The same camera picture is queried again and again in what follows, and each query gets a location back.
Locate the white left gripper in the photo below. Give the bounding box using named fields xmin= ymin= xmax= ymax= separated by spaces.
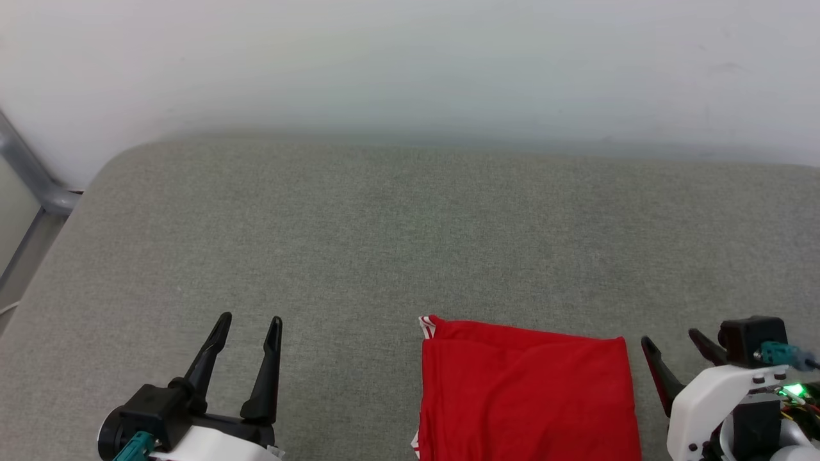
xmin=149 ymin=312 xmax=284 ymax=461

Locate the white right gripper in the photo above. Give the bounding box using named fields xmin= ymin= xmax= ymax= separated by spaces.
xmin=640 ymin=328 xmax=792 ymax=461

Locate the red and white garment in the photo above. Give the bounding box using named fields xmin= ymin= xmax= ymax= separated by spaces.
xmin=410 ymin=314 xmax=644 ymax=461

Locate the grey metal frame rail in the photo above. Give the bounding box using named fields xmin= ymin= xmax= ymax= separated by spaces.
xmin=0 ymin=110 xmax=82 ymax=321

